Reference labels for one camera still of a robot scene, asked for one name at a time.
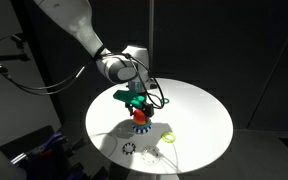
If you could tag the black and purple equipment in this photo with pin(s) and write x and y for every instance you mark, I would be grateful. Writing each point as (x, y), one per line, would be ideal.
(50, 161)

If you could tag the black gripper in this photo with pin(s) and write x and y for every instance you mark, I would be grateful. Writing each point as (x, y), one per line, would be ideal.
(146, 109)

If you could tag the orange ring toss peg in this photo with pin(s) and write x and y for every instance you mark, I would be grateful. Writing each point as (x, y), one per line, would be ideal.
(139, 115)

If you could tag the white round pedestal table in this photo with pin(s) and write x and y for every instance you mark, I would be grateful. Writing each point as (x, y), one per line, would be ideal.
(191, 131)

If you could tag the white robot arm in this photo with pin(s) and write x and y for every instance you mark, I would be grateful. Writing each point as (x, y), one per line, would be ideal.
(130, 66)

